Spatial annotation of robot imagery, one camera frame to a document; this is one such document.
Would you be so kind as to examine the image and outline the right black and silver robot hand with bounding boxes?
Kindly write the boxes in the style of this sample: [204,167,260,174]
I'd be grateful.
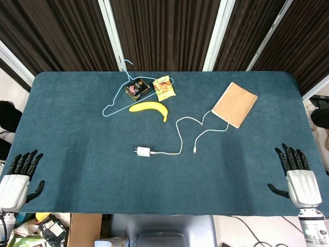
[267,143,323,208]

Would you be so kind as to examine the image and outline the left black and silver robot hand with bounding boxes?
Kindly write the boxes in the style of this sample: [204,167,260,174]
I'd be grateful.
[0,150,46,213]

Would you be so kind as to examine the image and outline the white charger block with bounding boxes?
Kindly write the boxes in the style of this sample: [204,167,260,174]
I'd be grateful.
[133,146,152,158]

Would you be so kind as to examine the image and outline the white USB cable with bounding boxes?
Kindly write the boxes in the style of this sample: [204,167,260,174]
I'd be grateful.
[150,110,230,156]

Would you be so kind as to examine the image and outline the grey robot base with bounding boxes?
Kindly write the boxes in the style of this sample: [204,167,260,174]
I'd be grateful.
[107,214,217,247]

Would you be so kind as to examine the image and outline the green printed package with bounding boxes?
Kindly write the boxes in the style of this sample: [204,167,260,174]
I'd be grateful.
[7,233,47,247]

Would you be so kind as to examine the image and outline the black plastic package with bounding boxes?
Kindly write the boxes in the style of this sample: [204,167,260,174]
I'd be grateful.
[38,215,69,247]

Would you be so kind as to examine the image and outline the black bag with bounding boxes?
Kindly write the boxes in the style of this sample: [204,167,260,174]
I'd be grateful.
[310,108,329,129]
[0,100,24,132]

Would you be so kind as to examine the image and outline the teal table cloth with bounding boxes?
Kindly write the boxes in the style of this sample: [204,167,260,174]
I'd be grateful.
[0,70,329,216]

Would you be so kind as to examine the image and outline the brown cardboard box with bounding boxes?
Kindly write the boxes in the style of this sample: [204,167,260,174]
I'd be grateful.
[67,213,103,247]

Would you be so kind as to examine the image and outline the brown spiral notebook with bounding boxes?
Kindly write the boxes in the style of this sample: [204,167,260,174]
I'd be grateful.
[211,81,259,129]

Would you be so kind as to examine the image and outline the white plastic bag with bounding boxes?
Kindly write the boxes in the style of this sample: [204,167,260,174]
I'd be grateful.
[94,237,129,247]

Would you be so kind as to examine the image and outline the dark brown curtain panel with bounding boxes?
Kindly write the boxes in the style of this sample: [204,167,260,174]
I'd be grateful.
[109,0,222,72]
[0,0,120,78]
[257,0,329,96]
[213,0,287,72]

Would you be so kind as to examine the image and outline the yellow banana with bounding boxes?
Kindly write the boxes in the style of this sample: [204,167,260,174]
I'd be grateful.
[128,101,169,123]

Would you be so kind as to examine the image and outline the black printed tin can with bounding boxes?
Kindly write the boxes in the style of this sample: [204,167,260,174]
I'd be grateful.
[124,77,151,100]

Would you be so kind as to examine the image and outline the yellow snack bag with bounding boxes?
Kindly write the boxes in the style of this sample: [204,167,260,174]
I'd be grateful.
[152,75,177,101]

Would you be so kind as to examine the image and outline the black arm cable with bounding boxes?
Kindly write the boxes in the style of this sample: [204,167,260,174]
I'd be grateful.
[0,213,8,245]

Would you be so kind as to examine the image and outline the white frame post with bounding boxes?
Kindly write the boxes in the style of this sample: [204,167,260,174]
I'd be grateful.
[0,40,35,92]
[202,0,229,72]
[302,81,329,101]
[246,0,294,72]
[97,0,126,73]

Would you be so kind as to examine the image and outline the light blue wire hanger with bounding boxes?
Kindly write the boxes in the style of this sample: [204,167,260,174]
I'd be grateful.
[102,59,174,117]

